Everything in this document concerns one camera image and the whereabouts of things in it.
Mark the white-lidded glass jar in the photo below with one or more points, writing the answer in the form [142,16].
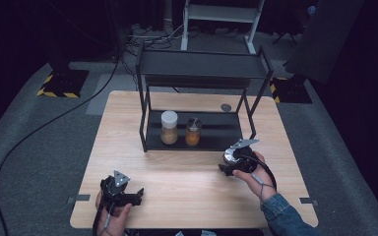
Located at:
[169,129]

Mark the grey round table grommet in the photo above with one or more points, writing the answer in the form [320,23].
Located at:
[226,107]

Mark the pale jar with metal lid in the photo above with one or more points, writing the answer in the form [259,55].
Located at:
[231,156]

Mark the black two-tier metal rack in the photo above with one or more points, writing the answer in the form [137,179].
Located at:
[210,65]

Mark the person's right hand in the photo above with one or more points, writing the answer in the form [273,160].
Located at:
[259,180]

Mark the white metal stand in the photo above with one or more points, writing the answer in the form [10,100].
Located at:
[221,13]

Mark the person's left hand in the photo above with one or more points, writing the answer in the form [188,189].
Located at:
[116,219]

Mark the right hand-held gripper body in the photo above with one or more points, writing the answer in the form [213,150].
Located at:
[244,160]

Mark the grey tape strip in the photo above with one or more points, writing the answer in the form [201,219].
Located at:
[308,201]
[80,197]

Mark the dark grey slanted panel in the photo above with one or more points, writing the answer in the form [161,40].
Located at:
[325,39]

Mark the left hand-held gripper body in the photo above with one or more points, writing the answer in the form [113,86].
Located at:
[113,191]

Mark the amber jar with metal lid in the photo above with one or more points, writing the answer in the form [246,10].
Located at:
[193,134]

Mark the black hazard-striped base plate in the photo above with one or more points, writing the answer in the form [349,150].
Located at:
[292,91]
[65,83]

